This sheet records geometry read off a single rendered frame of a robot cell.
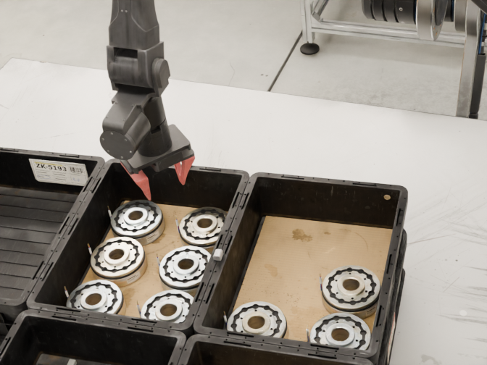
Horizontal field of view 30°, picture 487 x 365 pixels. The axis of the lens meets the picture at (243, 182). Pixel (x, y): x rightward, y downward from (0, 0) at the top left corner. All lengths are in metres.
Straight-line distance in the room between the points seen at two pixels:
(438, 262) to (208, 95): 0.81
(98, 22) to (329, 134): 2.16
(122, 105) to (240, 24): 2.65
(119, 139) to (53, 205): 0.60
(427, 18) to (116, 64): 0.67
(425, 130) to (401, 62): 1.49
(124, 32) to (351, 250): 0.64
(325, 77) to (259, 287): 2.03
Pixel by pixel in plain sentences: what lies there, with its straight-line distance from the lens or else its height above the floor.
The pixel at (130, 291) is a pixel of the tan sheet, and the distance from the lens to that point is 1.68.
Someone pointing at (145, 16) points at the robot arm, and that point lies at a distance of 1.31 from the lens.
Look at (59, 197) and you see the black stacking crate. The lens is 1.92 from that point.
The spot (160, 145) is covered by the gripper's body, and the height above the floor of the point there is 1.18.
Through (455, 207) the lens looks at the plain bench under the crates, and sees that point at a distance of 1.97.
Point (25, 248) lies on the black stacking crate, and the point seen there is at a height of 0.83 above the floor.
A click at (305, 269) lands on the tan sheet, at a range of 1.66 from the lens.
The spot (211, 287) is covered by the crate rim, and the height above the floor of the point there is 0.93.
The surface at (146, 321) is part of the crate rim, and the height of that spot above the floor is 0.92.
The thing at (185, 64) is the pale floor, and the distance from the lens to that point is 3.76.
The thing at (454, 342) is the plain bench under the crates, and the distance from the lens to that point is 1.72.
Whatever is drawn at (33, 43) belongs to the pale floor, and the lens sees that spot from 4.11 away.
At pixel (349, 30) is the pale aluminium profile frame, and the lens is 3.63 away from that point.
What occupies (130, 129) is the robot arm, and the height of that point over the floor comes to 1.26.
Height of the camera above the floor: 2.05
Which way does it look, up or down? 41 degrees down
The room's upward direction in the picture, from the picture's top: 8 degrees counter-clockwise
